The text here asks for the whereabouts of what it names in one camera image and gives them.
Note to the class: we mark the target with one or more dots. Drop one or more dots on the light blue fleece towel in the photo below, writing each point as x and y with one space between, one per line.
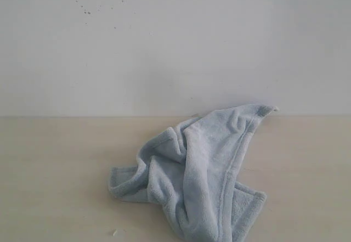
191 171

